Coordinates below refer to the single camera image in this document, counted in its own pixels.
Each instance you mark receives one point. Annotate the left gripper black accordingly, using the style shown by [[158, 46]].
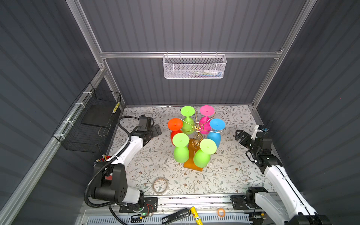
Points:
[[153, 131]]

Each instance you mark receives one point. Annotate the clear tape roll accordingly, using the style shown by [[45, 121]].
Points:
[[160, 185]]

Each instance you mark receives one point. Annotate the pink wine glass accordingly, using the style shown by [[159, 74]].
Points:
[[207, 112]]

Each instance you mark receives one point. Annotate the black wire wall basket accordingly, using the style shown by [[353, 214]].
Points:
[[93, 122]]

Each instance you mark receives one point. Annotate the white mesh wall basket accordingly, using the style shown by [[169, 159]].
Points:
[[194, 67]]

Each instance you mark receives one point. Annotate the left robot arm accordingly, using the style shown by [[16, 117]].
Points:
[[109, 185]]

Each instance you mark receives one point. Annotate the green wine glass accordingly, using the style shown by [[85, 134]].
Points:
[[204, 154], [181, 152], [188, 122]]

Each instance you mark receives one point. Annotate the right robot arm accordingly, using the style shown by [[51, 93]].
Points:
[[295, 210]]

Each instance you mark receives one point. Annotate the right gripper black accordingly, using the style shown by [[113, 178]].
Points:
[[247, 139]]

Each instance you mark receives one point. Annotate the gold wire wine glass rack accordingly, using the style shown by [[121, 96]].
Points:
[[194, 144]]

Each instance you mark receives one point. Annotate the red pencil cup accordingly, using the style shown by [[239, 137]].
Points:
[[104, 158]]

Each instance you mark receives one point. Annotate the black stapler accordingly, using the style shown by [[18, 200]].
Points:
[[181, 214]]

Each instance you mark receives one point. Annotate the red wine glass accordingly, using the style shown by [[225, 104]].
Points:
[[175, 125]]

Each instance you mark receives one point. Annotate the blue wine glass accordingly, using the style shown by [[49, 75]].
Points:
[[217, 126]]

